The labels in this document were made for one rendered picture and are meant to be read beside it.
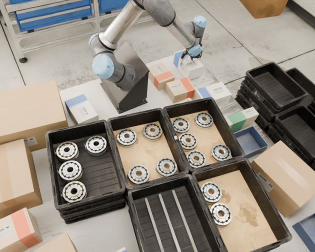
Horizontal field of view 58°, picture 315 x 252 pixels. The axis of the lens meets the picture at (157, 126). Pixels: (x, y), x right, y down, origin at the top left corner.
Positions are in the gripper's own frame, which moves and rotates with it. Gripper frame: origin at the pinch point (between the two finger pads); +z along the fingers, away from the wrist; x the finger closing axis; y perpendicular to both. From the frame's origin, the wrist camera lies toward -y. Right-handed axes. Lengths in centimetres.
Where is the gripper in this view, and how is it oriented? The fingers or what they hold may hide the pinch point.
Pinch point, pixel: (188, 62)
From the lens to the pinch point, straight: 201.4
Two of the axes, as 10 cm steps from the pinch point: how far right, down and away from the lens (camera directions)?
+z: -0.8, 5.7, 8.2
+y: 4.8, 7.4, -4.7
